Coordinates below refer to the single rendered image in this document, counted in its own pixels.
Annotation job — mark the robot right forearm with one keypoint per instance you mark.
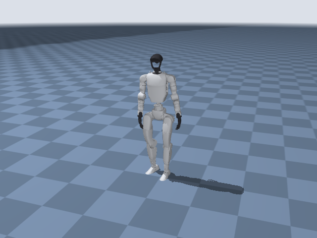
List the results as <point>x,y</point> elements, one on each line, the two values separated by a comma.
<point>140,106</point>

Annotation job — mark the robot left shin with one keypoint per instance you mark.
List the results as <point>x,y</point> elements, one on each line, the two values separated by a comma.
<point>166,157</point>

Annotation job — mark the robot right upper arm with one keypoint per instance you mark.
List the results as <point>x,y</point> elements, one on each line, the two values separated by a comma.
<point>142,94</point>

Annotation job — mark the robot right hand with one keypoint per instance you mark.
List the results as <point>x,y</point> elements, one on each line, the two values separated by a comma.
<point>140,120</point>

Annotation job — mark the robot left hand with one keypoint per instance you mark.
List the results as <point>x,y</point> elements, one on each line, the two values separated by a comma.
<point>179,120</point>

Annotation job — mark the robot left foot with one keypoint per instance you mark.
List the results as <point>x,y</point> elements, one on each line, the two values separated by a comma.
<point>164,176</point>

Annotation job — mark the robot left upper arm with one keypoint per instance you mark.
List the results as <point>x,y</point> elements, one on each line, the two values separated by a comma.
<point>172,80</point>

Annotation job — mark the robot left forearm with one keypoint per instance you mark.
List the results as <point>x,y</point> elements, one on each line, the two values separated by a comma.
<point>177,106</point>

